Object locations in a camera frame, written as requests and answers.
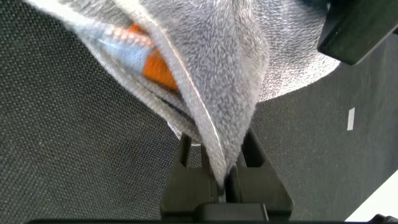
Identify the grey towel orange white pattern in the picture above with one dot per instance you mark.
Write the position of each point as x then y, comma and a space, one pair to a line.
217, 77

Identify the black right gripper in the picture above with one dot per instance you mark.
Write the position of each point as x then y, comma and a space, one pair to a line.
357, 28

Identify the clear tape piece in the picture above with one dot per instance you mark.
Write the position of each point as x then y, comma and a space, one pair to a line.
351, 119

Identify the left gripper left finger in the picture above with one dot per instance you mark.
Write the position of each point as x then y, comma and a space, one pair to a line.
189, 189

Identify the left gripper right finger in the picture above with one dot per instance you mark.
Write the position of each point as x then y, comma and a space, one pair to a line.
258, 186

